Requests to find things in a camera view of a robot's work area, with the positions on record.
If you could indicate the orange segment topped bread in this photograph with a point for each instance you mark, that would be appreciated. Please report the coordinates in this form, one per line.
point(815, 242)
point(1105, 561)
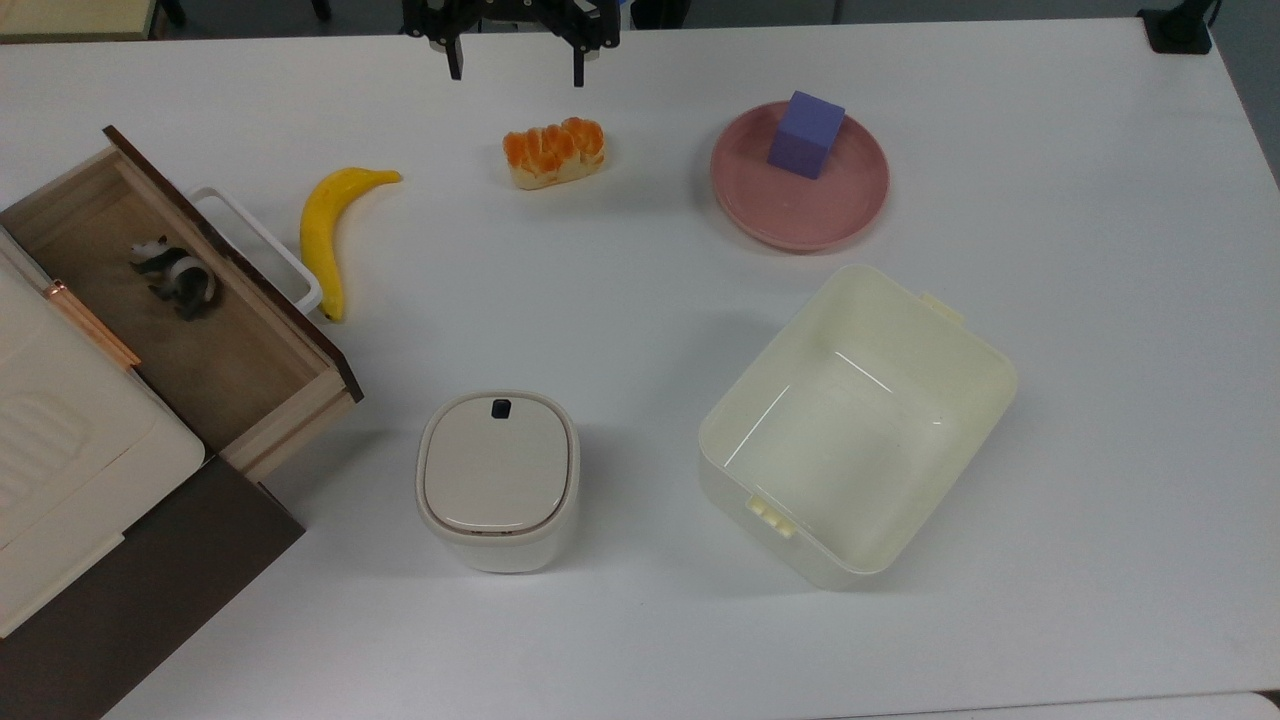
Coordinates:
point(555, 152)

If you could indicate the black white toy animal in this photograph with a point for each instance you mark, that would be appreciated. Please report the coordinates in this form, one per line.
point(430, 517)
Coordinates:
point(178, 280)

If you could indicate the cream plastic storage bin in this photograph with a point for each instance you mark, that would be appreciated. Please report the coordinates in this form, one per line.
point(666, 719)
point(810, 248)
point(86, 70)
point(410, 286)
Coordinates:
point(850, 420)

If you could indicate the black table clamp mount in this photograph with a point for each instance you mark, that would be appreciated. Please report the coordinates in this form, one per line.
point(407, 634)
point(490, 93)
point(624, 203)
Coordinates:
point(1178, 25)

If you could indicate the pink plate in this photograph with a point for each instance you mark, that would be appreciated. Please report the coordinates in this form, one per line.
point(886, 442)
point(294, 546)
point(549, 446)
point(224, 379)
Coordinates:
point(800, 212)

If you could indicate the light wooden side table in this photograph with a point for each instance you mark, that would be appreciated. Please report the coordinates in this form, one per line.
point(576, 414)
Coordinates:
point(70, 15)

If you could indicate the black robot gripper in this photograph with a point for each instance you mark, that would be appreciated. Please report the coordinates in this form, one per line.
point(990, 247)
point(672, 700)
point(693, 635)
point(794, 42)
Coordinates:
point(520, 12)

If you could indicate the cream white countertop appliance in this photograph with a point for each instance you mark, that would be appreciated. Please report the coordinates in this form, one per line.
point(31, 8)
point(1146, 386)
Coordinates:
point(60, 440)

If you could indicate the yellow banana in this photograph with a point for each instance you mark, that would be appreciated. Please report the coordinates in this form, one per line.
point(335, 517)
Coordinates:
point(320, 230)

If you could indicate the black chair leg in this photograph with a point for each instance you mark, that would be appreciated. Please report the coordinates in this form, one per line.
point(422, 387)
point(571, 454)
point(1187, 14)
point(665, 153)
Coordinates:
point(174, 10)
point(321, 8)

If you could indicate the white lidded trash can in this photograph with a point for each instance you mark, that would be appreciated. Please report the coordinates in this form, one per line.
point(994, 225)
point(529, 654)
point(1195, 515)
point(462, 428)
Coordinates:
point(498, 470)

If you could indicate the purple cube block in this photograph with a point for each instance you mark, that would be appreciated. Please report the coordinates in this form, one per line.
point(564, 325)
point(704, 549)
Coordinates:
point(805, 135)

